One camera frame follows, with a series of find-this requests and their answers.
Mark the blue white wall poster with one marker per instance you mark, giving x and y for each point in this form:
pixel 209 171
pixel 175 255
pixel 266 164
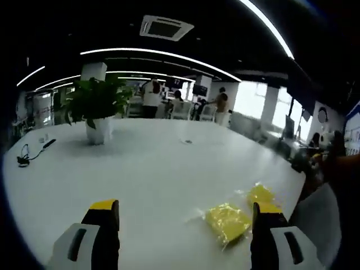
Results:
pixel 353 129

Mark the small yellow sponge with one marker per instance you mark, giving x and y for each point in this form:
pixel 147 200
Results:
pixel 261 194

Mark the long ceiling light strip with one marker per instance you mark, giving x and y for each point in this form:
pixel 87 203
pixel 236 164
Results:
pixel 168 54

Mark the dark desk monitor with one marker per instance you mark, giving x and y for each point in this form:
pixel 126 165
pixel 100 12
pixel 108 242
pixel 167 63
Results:
pixel 289 127

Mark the wide ceiling light strip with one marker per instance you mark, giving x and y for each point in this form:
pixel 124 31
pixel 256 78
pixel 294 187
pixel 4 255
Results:
pixel 270 28

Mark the ceiling air conditioner vent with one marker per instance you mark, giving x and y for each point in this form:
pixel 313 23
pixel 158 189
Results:
pixel 166 28

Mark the green potted plant white pot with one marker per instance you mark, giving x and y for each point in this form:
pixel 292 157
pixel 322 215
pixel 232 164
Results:
pixel 98 104

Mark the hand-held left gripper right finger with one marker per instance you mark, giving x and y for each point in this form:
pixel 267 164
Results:
pixel 267 239

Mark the white office chair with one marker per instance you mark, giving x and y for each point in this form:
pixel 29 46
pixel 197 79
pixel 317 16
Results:
pixel 181 110
pixel 208 113

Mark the small flat table item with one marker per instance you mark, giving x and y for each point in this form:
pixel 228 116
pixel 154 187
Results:
pixel 187 141

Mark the short ceiling light strip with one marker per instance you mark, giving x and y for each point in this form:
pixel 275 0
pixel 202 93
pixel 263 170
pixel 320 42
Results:
pixel 29 76

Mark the dark wall screen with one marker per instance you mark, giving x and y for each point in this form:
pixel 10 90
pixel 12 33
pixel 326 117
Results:
pixel 200 90

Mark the small white object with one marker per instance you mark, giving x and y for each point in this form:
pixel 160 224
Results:
pixel 44 138

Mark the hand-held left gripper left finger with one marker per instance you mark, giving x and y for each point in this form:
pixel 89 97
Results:
pixel 98 239

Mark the rectangular yellow silicone block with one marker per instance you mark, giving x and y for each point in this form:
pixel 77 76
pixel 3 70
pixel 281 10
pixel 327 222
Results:
pixel 227 223

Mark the person's dark clothing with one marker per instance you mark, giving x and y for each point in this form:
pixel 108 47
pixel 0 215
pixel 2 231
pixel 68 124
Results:
pixel 350 219

